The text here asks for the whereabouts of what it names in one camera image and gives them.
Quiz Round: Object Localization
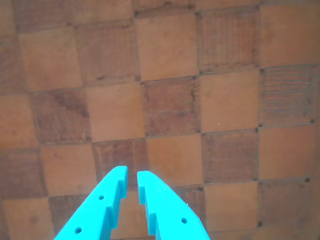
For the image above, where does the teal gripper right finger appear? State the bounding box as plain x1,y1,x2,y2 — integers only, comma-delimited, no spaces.
136,170,211,240

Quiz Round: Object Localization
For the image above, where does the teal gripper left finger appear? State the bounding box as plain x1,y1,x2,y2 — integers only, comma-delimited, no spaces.
53,165,129,240

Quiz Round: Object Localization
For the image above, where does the brown checkered wooden board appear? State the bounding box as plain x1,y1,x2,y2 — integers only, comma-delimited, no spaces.
0,0,320,240

